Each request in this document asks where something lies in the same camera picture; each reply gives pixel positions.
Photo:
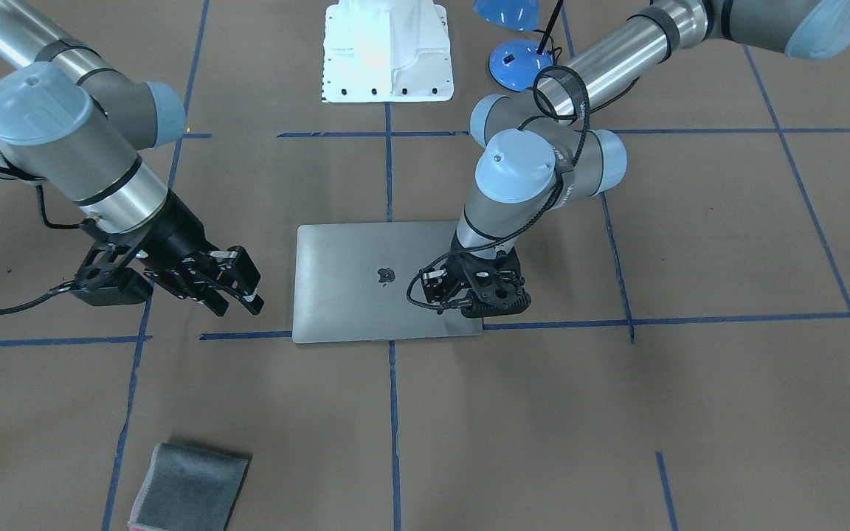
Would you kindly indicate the blue desk lamp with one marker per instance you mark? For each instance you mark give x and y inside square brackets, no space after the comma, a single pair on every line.
[515,63]

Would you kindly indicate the grey laptop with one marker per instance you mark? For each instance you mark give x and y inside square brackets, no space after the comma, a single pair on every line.
[351,280]

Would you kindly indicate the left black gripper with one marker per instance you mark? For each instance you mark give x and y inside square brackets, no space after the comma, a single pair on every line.
[436,283]

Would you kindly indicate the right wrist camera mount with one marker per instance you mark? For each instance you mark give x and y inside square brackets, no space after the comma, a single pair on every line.
[105,279]

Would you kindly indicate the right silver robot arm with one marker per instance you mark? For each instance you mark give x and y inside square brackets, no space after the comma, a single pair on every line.
[69,119]

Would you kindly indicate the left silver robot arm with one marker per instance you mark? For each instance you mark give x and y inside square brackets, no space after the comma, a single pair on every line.
[540,152]

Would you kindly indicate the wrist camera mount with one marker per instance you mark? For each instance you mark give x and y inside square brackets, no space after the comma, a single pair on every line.
[496,286]
[105,279]

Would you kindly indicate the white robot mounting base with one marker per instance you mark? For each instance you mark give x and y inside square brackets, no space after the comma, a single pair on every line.
[386,51]

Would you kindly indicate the folded grey cloth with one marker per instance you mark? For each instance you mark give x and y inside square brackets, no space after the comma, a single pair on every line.
[188,488]

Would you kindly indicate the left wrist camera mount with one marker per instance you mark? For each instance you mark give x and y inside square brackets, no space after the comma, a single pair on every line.
[496,286]

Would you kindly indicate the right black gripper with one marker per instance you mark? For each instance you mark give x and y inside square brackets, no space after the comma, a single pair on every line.
[176,230]

